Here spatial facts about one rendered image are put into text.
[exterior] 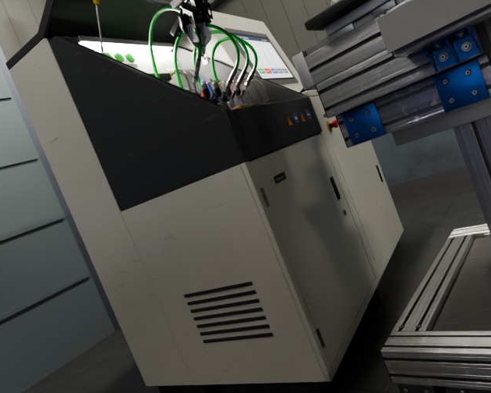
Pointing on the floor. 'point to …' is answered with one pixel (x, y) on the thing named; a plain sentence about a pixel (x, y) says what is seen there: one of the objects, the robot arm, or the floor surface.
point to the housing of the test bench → (98, 217)
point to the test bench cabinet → (234, 287)
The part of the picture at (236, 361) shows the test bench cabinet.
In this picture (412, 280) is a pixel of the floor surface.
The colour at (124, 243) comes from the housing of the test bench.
